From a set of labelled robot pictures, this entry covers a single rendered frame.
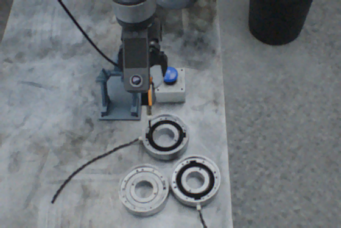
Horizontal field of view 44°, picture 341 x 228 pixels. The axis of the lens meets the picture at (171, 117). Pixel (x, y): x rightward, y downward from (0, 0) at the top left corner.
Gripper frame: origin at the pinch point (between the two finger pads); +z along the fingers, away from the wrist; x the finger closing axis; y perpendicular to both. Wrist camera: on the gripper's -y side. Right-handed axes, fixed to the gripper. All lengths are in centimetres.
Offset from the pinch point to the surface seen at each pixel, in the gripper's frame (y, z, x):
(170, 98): 4.6, 11.2, -3.7
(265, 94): 62, 93, -39
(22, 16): 34, 13, 41
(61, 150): -8.7, 13.0, 20.8
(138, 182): -17.3, 10.3, 1.7
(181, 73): 10.1, 8.6, -6.2
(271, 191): 14, 93, -39
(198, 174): -14.6, 11.3, -10.9
